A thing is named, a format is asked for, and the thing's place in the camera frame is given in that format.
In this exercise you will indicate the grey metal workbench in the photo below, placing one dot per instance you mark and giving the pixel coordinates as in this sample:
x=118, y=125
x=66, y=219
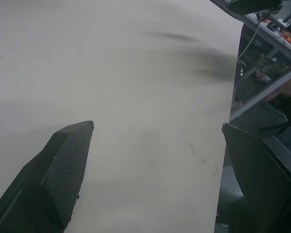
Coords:
x=266, y=58

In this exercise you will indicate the seated person in black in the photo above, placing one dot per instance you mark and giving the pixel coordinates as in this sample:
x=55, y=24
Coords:
x=285, y=106

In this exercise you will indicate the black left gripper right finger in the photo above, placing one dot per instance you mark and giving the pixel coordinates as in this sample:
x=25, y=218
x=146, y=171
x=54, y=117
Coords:
x=264, y=179

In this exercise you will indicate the orange small part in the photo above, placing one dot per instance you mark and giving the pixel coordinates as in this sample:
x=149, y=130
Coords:
x=288, y=36

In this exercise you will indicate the black monitor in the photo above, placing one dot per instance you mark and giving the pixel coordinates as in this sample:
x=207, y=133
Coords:
x=252, y=5

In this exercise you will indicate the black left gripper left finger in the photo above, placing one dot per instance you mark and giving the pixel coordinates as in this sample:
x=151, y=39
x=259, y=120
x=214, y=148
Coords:
x=50, y=174

